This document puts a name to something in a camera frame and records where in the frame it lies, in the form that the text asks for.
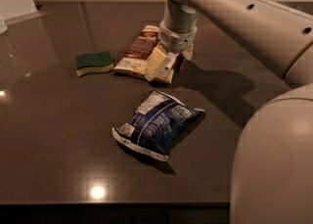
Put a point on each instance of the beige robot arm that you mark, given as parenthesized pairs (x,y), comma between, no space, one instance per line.
(272,170)

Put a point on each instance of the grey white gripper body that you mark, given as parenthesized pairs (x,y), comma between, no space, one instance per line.
(176,41)

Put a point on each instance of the white object at left edge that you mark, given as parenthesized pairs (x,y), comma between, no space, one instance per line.
(3,26)

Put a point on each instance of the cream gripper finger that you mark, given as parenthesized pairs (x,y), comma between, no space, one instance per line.
(159,63)
(188,52)

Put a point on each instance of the blue chip bag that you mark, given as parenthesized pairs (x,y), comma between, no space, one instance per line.
(155,125)

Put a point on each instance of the brown chip bag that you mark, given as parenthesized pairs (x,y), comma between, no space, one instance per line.
(135,58)

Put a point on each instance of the green yellow sponge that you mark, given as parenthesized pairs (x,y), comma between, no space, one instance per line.
(94,63)

